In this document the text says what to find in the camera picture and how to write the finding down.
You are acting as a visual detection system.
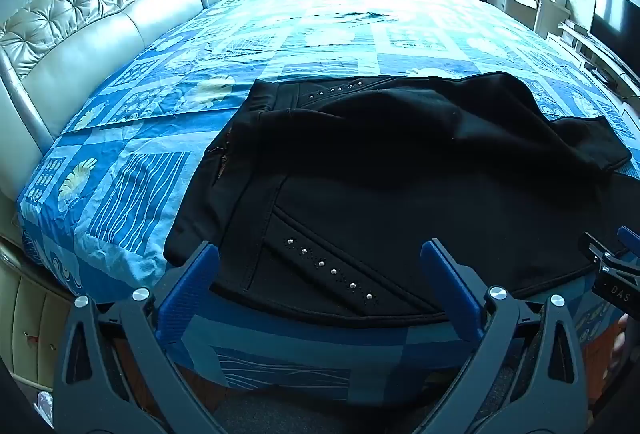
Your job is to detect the cream nightstand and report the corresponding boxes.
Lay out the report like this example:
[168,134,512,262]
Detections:
[0,239,76,390]

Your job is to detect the white television stand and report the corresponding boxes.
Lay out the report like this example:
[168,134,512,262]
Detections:
[547,21,640,115]

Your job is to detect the flat screen television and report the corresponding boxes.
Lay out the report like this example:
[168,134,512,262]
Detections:
[590,0,640,80]

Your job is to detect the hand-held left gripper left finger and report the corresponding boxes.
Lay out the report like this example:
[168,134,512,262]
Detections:
[52,241,226,434]

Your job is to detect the black studded pants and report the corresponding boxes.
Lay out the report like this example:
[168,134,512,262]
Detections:
[164,73,640,330]

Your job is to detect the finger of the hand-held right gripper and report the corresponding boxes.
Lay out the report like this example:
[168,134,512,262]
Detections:
[580,225,640,274]

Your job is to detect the blue patterned bedsheet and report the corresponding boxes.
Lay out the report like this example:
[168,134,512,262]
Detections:
[17,0,640,407]

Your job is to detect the cream tufted bed headboard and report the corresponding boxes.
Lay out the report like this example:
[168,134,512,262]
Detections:
[0,0,223,200]

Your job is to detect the white vanity dresser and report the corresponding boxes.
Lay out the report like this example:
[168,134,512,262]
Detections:
[486,0,571,40]

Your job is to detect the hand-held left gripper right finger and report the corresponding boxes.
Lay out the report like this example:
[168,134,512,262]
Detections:
[415,239,591,434]

